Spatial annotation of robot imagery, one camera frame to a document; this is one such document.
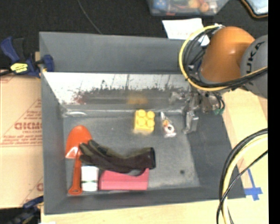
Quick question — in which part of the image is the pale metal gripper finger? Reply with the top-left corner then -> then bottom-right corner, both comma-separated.
182,112 -> 193,134
190,115 -> 200,133

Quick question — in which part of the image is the small clear packet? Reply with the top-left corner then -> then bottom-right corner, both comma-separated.
160,112 -> 177,138

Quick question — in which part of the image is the grey metal bin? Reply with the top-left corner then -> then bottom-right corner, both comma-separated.
39,31 -> 246,215

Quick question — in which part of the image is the yellow toy brick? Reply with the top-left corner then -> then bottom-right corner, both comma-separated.
133,109 -> 156,133

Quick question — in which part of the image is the dark brown glove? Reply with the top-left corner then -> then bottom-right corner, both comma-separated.
78,139 -> 157,177

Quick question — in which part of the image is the pink box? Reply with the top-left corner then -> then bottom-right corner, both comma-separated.
98,168 -> 150,191

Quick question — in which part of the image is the orange toy shovel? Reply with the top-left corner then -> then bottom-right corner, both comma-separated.
65,125 -> 93,195

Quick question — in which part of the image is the white cylindrical container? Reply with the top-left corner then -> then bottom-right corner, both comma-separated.
80,165 -> 100,192

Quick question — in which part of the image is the brown cardboard board red print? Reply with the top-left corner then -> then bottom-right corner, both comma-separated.
0,70 -> 45,210

